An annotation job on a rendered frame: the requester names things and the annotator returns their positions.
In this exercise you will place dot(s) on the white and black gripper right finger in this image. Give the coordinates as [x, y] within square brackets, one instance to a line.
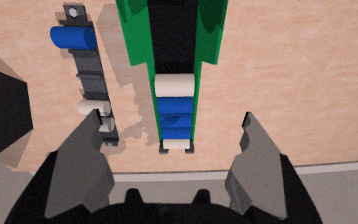
[262, 183]

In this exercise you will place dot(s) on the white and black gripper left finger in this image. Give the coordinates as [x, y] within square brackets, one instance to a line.
[73, 181]

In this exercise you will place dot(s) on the blue cylinder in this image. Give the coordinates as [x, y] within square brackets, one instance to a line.
[175, 105]
[176, 133]
[73, 37]
[175, 120]

